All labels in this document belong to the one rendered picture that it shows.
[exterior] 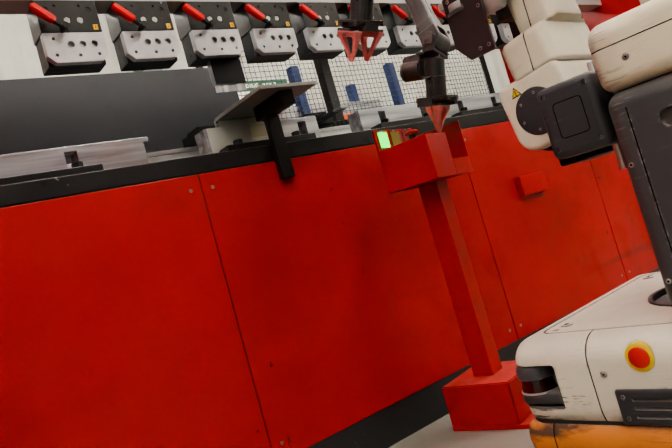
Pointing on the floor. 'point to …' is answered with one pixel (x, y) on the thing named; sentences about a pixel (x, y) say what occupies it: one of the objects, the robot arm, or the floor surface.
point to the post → (328, 87)
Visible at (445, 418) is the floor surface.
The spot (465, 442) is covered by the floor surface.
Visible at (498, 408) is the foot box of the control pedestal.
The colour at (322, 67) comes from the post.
